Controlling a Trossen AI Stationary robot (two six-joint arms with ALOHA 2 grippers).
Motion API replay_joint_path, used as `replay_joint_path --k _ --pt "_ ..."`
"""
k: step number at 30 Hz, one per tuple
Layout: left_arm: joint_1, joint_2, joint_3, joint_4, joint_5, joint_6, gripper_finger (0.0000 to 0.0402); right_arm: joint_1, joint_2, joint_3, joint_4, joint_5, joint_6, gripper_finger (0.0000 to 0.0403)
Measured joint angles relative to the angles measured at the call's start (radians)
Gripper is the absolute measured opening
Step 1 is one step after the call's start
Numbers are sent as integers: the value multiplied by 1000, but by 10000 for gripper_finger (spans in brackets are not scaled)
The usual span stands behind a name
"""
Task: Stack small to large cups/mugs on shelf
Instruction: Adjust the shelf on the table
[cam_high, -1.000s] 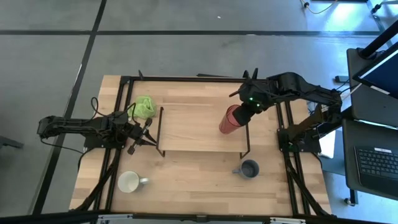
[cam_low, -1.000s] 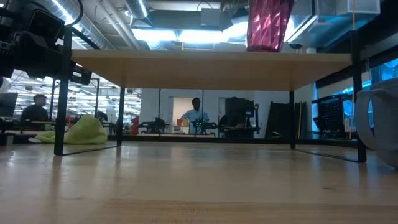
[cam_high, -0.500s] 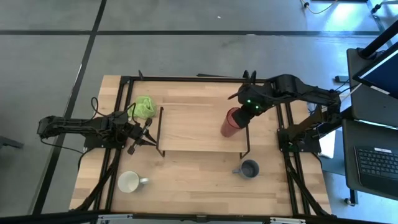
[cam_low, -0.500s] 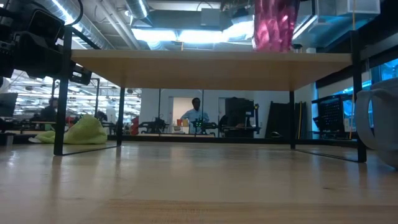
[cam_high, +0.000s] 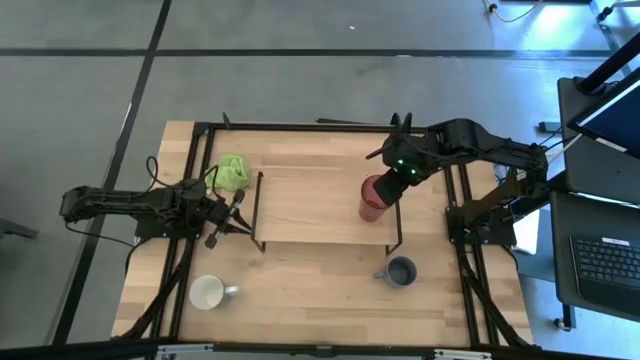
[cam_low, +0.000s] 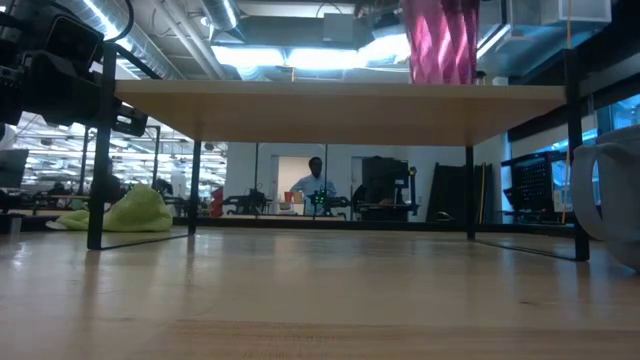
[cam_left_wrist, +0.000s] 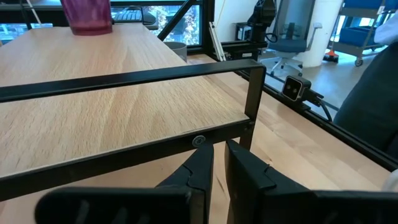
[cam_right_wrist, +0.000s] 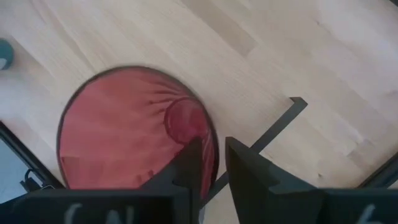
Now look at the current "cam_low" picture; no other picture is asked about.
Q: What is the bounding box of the black cable loop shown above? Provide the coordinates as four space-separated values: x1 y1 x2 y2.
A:
102 0 136 46

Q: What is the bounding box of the dark background monitor screen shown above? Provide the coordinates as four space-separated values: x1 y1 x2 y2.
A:
0 148 30 189

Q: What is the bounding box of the gray mug with handle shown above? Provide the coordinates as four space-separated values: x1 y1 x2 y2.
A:
570 124 640 274

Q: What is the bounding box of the person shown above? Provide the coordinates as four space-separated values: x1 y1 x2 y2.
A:
289 156 338 217

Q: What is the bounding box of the black pegboard cart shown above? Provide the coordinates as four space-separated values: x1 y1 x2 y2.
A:
501 151 572 225

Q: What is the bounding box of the black machine on stand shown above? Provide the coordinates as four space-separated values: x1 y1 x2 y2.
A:
355 156 420 222

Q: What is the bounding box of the green crumpled cloth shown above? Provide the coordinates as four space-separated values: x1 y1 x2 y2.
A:
46 183 174 233

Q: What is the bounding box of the black metal table frame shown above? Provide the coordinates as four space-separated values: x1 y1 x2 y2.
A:
172 215 576 239

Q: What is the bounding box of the black leaning board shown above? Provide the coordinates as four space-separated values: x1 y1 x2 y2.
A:
426 161 495 224

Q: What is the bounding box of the wooden shelf with black frame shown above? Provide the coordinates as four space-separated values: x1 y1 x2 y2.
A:
86 42 592 263

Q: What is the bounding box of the red background object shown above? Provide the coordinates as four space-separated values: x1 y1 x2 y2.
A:
209 186 226 218

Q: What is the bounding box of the red faceted plastic tumbler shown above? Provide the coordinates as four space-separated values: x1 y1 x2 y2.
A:
401 0 482 86

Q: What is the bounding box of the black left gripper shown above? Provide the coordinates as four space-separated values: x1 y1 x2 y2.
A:
0 0 149 139

